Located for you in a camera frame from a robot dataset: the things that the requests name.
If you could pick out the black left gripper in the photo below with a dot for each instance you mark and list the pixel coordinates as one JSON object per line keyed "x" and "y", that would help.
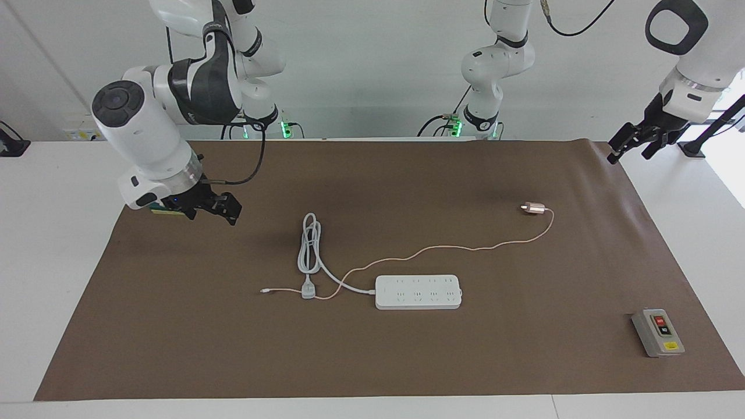
{"x": 660, "y": 125}

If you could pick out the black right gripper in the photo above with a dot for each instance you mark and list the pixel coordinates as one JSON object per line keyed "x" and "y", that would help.
{"x": 195, "y": 198}

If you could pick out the pink charger adapter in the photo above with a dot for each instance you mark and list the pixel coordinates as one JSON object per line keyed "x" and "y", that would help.
{"x": 534, "y": 208}

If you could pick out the white power strip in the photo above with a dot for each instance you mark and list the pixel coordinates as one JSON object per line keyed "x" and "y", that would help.
{"x": 407, "y": 294}

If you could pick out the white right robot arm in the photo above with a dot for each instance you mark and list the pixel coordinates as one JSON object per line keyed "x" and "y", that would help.
{"x": 145, "y": 134}

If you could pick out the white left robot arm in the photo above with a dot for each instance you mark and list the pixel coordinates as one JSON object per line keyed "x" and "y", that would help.
{"x": 704, "y": 58}

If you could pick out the black stand with pole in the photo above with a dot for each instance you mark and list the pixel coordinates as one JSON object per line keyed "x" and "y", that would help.
{"x": 695, "y": 150}

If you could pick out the brown table mat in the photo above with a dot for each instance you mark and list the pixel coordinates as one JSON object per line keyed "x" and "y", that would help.
{"x": 233, "y": 349}

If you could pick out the grey push button box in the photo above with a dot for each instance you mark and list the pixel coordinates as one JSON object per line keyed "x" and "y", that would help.
{"x": 656, "y": 333}

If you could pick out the green knife switch yellow base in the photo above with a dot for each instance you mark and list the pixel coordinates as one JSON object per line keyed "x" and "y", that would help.
{"x": 166, "y": 213}

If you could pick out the white wall socket box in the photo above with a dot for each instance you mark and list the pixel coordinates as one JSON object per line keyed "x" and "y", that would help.
{"x": 84, "y": 135}

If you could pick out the black clamp mount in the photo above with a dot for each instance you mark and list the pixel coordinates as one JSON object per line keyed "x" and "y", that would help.
{"x": 11, "y": 145}

